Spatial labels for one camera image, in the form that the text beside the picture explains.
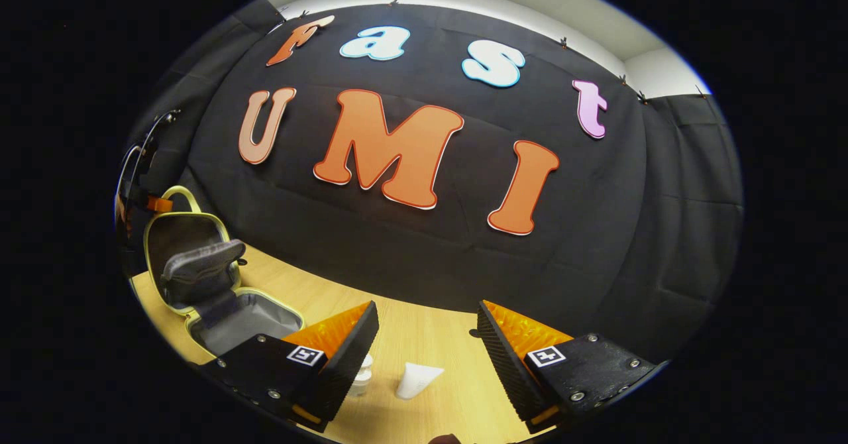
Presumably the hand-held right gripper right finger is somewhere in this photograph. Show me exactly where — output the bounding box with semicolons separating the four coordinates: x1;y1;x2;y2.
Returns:
477;300;666;435

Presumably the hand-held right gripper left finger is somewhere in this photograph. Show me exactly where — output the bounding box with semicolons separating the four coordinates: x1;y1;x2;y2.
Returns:
199;300;380;433

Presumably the white pump bottle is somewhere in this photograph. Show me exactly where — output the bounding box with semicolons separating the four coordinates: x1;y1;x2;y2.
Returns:
349;355;375;397

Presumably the white cream tube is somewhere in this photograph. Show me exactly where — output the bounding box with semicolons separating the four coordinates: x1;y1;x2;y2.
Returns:
396;362;446;401

